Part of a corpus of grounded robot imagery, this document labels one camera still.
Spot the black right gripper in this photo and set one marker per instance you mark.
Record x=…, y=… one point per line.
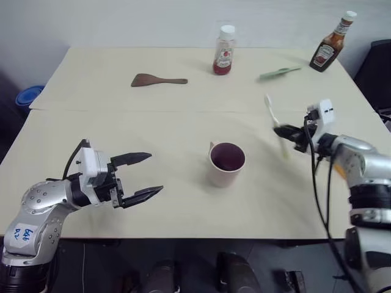
x=305, y=137

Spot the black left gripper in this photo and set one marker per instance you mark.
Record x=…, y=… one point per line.
x=113, y=189

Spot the white toothbrush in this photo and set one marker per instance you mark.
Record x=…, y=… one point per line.
x=271, y=111

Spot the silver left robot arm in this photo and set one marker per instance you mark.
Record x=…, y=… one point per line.
x=39, y=207

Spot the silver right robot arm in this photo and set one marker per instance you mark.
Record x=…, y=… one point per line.
x=366, y=171

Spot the beige mug with maroon inside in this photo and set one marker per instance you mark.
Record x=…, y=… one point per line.
x=224, y=174

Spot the dark brown sauce bottle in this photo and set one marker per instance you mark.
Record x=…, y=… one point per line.
x=327, y=50

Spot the brown wooden spatula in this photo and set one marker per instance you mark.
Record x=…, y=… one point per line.
x=146, y=80

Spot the clear ketchup bottle white cap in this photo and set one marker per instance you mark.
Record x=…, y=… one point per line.
x=224, y=55

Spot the black chair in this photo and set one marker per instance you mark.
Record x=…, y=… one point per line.
x=374, y=76

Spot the blue round bucket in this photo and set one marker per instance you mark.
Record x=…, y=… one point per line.
x=29, y=96

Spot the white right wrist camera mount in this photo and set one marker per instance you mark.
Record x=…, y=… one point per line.
x=325, y=117

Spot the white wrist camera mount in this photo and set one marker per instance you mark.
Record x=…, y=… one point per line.
x=325, y=117
x=91, y=164

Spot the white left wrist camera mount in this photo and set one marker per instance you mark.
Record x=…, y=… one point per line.
x=91, y=164

